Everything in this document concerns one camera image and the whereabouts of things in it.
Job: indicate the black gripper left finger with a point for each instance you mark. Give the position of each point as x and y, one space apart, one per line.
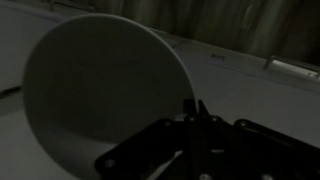
189 109

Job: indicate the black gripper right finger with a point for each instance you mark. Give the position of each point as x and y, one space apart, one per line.
203 112

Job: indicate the white round bowl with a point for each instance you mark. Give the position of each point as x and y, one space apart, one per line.
95 80

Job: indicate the dark curtain backdrop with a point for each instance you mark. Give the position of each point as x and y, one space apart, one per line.
287 28

